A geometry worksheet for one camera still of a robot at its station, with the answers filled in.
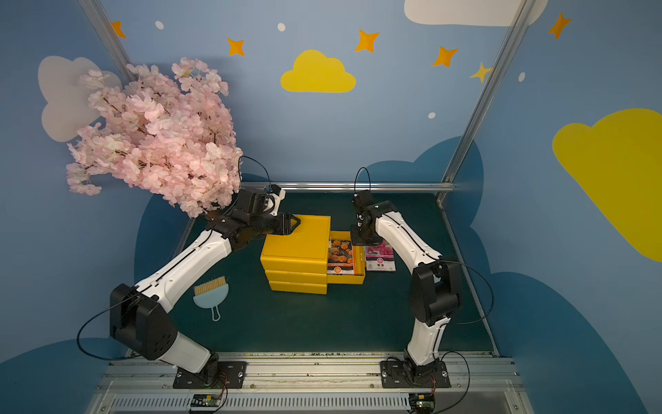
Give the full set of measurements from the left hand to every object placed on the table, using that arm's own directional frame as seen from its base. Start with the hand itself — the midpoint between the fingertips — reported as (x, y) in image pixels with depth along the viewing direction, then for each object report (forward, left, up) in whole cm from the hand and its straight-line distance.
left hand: (294, 218), depth 83 cm
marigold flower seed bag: (-5, -16, -15) cm, 22 cm away
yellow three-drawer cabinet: (-15, -2, -3) cm, 15 cm away
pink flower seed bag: (0, -32, -23) cm, 39 cm away
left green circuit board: (-47, +22, -24) cm, 58 cm away
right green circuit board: (-46, -40, -26) cm, 67 cm away
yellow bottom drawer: (-16, -6, -17) cm, 24 cm away
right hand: (0, -24, -10) cm, 26 cm away
